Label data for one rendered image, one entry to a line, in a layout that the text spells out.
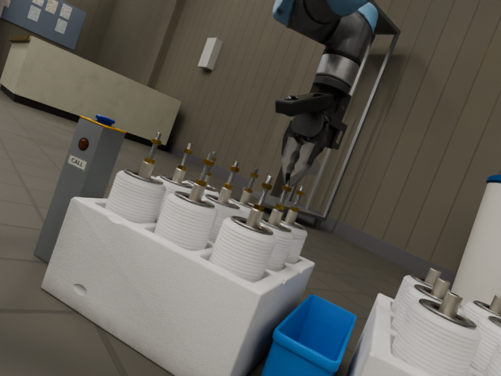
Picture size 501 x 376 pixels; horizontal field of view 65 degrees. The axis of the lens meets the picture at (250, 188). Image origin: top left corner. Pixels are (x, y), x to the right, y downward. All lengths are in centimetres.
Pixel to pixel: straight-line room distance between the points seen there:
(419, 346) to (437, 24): 333
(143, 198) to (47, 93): 473
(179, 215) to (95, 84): 491
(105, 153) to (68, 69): 459
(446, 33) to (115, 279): 331
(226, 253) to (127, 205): 21
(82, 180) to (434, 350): 69
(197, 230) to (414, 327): 36
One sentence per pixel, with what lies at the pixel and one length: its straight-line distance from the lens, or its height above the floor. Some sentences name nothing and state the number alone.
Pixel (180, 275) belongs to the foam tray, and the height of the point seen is 15.
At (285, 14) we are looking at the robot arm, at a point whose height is 61.
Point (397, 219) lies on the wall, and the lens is 325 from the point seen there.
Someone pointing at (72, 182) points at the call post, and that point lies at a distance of 89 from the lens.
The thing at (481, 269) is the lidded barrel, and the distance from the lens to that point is 231.
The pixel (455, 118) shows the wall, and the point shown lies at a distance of 330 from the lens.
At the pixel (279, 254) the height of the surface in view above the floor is 21.
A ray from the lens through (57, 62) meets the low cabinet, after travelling 542.
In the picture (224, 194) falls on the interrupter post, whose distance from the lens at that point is 80.
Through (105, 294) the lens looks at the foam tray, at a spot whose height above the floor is 6.
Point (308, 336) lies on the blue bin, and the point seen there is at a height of 3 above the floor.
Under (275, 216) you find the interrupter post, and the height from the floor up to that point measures 27.
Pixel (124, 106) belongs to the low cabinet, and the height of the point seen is 41.
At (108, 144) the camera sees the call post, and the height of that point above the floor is 28.
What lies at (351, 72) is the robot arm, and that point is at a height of 57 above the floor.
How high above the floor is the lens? 36
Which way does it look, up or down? 4 degrees down
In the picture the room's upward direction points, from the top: 21 degrees clockwise
